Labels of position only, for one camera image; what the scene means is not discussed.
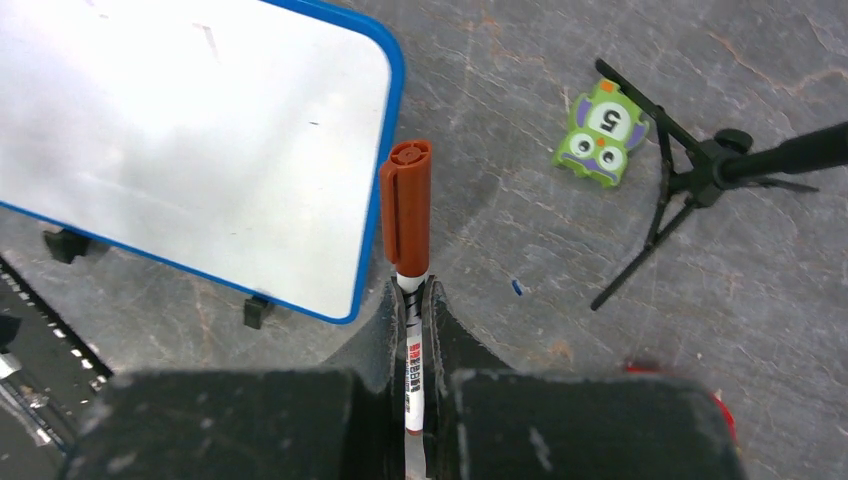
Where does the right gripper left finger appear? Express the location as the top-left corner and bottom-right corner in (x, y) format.
(324, 278), (406, 479)

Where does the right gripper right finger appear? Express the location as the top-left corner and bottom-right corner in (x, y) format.
(422, 276), (508, 479)

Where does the brown marker cap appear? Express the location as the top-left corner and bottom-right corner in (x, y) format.
(378, 139), (433, 277)

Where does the blue framed whiteboard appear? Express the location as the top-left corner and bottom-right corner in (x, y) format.
(1, 1), (405, 324)

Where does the white marker pen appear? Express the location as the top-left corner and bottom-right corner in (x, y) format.
(396, 272), (426, 440)

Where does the red plate with blocks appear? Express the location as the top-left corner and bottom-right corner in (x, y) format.
(622, 359), (739, 446)

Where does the green owl number toy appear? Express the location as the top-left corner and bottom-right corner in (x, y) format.
(552, 78), (651, 188)

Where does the black microphone tripod stand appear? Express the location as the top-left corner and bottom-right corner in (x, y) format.
(590, 58), (847, 311)

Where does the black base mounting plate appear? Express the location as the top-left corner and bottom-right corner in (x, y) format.
(1, 261), (113, 457)

